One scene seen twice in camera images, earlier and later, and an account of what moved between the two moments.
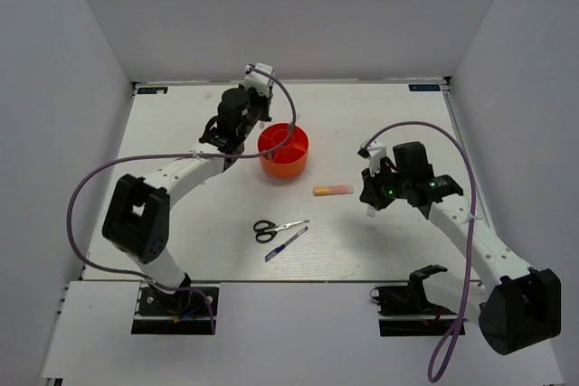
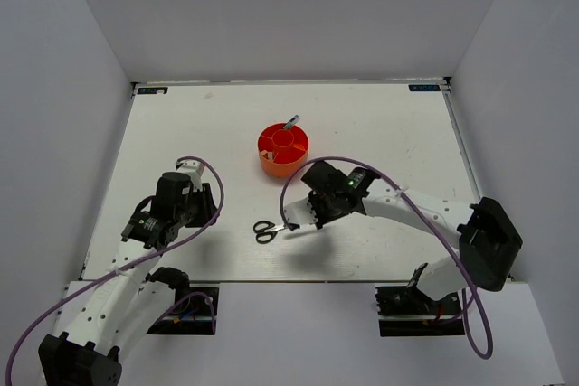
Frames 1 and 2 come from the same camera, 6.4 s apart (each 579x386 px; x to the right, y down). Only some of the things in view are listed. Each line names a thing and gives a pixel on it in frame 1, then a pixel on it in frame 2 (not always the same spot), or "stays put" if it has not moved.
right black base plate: [411, 300] stays put
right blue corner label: [423, 87] stays put
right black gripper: [370, 193] → [320, 217]
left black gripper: [265, 100] → [208, 205]
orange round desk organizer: [291, 159] stays put
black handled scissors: [268, 230] stays put
